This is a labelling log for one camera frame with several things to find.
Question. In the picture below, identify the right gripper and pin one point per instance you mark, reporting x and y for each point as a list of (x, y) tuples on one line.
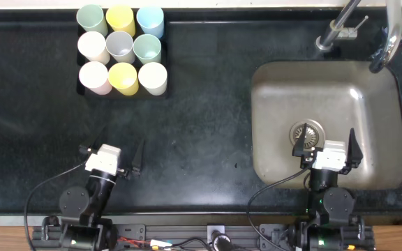
[(307, 158)]

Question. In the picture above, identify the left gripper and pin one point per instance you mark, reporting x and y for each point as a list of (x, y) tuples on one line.
[(124, 173)]

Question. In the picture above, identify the yellow cup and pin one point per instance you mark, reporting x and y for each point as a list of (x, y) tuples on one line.
[(120, 19), (122, 76)]

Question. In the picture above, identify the white cup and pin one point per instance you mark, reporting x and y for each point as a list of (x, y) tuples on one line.
[(153, 76), (92, 45)]

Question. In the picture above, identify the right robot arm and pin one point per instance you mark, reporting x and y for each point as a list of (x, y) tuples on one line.
[(338, 202)]

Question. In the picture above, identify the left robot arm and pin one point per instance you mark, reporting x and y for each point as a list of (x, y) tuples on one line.
[(73, 202)]

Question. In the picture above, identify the steel sink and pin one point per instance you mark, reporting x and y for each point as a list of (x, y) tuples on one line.
[(361, 104)]

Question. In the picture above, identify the black tray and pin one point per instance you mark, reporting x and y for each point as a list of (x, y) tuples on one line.
[(80, 91)]

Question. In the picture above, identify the pink cup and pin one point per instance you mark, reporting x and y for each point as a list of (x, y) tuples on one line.
[(93, 75)]

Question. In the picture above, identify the grey cup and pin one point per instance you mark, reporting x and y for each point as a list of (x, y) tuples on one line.
[(119, 43)]

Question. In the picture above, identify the green cup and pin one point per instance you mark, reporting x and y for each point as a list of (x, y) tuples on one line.
[(147, 47), (91, 17)]

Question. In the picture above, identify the steel tap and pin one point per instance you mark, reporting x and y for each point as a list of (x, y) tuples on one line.
[(337, 24)]

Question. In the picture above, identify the blue cup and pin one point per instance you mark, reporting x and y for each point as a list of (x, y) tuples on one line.
[(150, 19)]

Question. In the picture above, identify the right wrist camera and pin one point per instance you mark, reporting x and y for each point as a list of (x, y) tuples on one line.
[(331, 155)]

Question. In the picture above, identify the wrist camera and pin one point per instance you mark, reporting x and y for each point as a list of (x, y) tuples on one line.
[(103, 158), (331, 155)]

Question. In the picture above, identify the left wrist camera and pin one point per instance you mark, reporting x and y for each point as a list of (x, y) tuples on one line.
[(103, 158)]

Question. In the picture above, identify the mounting rail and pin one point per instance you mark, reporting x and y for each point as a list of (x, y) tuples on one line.
[(180, 233)]

